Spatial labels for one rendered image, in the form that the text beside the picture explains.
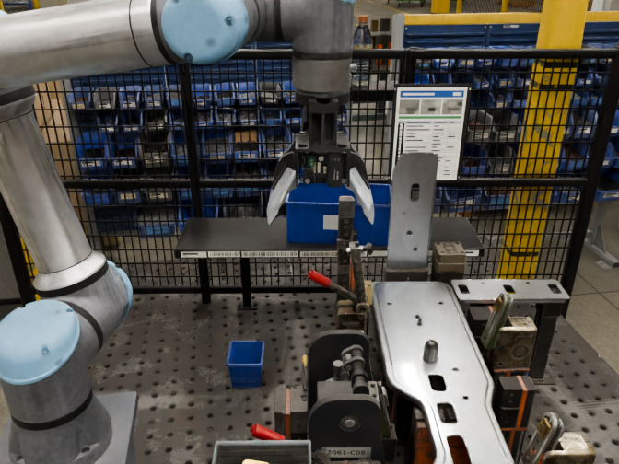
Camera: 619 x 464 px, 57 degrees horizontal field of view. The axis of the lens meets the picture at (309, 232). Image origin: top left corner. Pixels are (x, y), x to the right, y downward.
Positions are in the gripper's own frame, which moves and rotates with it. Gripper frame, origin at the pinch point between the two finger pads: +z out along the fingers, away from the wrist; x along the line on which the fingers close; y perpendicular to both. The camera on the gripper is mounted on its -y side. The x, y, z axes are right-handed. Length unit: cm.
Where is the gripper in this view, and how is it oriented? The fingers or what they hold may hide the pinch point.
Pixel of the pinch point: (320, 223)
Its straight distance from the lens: 84.2
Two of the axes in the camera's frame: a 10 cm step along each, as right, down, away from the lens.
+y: 0.1, 4.5, -8.9
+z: 0.0, 8.9, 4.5
